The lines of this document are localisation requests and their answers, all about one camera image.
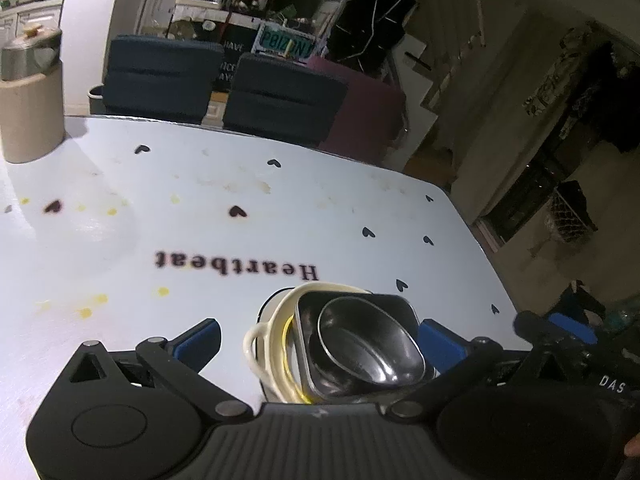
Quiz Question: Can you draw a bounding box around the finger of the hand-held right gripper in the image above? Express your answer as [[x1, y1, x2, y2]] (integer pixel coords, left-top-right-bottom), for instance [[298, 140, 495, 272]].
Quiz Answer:
[[514, 311, 557, 357], [547, 312, 598, 346]]

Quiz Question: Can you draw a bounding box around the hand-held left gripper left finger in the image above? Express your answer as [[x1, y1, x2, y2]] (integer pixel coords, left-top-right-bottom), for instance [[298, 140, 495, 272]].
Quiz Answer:
[[65, 317, 253, 423]]

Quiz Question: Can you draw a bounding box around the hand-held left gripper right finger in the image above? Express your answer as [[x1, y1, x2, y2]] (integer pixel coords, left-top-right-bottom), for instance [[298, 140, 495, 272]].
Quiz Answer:
[[387, 317, 531, 421]]

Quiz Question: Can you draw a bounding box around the round stainless steel bowl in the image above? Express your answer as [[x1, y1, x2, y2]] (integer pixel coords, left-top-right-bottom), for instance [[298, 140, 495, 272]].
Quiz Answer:
[[316, 296, 427, 387]]

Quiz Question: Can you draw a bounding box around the white plate with dark rim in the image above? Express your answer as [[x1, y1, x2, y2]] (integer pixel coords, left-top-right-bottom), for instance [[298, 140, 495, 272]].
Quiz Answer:
[[256, 287, 301, 326]]

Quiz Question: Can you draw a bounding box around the cream two-handled ceramic bowl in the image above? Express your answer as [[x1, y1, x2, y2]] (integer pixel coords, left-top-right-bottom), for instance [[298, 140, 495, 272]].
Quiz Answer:
[[242, 281, 381, 406]]

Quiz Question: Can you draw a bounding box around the yellow-rimmed floral ceramic bowl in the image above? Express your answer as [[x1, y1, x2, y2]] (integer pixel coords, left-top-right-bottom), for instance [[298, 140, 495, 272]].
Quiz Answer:
[[279, 310, 317, 406]]

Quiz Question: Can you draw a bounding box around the rectangular stainless steel tray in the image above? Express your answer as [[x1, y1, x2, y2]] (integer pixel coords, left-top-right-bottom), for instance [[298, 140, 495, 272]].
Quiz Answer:
[[292, 292, 438, 403]]

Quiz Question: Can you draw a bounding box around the white mesh laundry basket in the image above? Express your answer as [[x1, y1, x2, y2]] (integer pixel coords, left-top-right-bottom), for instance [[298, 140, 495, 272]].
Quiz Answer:
[[542, 180, 598, 246]]

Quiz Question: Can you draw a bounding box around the maroon chair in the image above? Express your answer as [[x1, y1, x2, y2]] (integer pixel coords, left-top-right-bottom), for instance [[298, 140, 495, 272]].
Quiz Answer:
[[305, 56, 408, 166]]

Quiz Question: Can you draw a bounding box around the dark blue padded chair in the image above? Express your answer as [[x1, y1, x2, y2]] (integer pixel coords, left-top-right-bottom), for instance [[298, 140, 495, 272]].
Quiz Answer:
[[222, 52, 351, 148], [102, 35, 226, 126]]

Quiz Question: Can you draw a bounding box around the beige cylindrical canister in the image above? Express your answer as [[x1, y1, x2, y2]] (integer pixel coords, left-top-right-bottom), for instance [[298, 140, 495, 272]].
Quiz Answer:
[[0, 57, 66, 165]]

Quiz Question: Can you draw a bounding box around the black lettered board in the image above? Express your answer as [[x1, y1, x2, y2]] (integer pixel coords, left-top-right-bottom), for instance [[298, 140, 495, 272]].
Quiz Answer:
[[212, 35, 246, 93]]

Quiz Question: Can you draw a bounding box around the green plate sign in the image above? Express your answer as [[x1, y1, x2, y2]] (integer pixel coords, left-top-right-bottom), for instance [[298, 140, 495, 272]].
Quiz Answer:
[[255, 22, 316, 63]]

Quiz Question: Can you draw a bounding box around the stainless steel lidded pot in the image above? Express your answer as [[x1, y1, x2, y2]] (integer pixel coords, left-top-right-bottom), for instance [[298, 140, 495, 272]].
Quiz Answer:
[[0, 24, 63, 82]]

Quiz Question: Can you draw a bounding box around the black jacket with white trim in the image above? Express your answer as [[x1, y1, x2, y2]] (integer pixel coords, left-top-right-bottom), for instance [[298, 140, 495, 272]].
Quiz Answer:
[[325, 0, 418, 73]]

